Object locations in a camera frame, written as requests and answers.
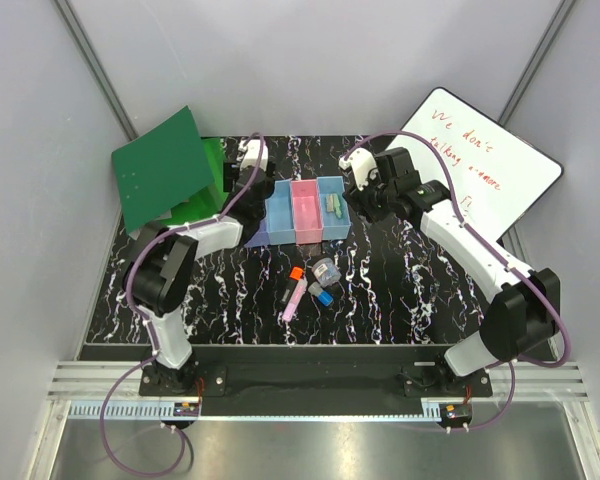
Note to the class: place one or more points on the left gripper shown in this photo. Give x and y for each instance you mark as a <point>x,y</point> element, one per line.
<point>269,184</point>

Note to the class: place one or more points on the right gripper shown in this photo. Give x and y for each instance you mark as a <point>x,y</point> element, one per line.
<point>357,200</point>

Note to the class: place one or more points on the green stapler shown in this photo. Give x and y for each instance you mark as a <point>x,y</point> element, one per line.
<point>336,205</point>

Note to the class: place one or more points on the grey glitter jar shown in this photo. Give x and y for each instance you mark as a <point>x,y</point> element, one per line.
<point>326,272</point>

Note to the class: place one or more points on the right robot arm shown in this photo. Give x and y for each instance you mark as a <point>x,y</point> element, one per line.
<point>522,301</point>

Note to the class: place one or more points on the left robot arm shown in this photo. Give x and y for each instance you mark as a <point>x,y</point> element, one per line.
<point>159,268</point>

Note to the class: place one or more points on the light blue plastic bin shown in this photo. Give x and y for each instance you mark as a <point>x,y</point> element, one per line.
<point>279,217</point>

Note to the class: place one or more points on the purple plastic bin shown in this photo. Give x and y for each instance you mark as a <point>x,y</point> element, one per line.
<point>260,237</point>

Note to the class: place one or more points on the blue plastic bin right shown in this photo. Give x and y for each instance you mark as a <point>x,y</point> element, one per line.
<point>333,228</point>

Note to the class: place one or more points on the pink plastic bin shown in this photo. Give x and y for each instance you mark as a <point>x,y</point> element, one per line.
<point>306,209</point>

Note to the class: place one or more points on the orange capped black highlighter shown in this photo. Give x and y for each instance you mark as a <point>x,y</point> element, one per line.
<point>295,276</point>

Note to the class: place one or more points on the green folder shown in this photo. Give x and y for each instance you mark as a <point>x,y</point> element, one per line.
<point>169,172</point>

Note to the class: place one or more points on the black marble mat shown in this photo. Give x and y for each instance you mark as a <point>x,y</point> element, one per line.
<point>395,287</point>

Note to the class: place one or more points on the pink highlighter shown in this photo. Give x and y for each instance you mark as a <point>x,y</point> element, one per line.
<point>294,301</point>

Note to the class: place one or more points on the blue capped small bottle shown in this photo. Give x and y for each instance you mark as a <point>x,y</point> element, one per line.
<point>321,295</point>

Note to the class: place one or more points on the white whiteboard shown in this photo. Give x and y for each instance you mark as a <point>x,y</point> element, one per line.
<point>497,176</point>

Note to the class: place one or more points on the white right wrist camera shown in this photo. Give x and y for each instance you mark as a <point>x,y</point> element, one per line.
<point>362,164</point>

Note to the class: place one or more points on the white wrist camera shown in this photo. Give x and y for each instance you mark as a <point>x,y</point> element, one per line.
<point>253,153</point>
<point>362,164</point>

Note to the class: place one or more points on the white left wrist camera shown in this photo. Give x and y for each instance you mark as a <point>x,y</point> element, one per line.
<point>253,153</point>

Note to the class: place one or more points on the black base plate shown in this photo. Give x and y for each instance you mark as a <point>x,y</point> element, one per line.
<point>314,381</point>

